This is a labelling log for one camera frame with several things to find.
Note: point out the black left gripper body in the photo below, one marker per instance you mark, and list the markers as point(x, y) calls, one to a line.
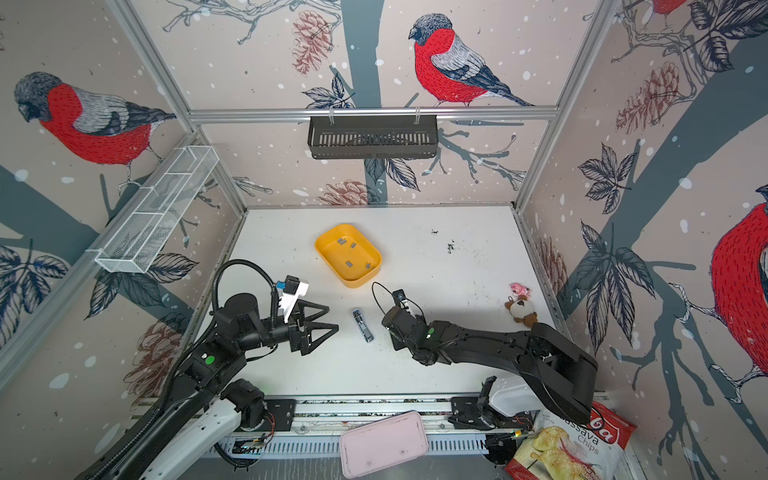
point(294, 335)

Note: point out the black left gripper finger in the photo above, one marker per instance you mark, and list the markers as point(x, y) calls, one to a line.
point(315, 334)
point(308, 312)

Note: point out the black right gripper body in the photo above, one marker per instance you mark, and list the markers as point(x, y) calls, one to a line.
point(397, 341)

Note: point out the light blue stapler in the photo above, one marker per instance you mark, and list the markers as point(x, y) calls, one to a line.
point(362, 325)

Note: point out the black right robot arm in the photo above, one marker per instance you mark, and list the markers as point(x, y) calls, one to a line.
point(560, 374)

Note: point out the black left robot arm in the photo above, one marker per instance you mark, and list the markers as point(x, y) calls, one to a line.
point(205, 399)

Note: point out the yellow plastic tray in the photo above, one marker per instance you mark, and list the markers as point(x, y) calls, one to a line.
point(335, 255)

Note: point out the pink plastic lid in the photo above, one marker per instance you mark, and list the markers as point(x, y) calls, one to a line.
point(382, 444)

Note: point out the red cassava chips bag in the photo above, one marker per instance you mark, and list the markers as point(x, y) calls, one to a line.
point(563, 450)

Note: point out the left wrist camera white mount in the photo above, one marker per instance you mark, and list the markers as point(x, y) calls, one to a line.
point(290, 290)

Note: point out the brown plush toy keychain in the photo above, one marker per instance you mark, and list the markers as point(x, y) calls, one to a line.
point(520, 307)

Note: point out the black hanging wire basket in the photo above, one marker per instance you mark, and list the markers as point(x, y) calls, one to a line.
point(373, 137)

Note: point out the white mesh wall shelf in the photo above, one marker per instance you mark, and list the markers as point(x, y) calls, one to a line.
point(140, 238)

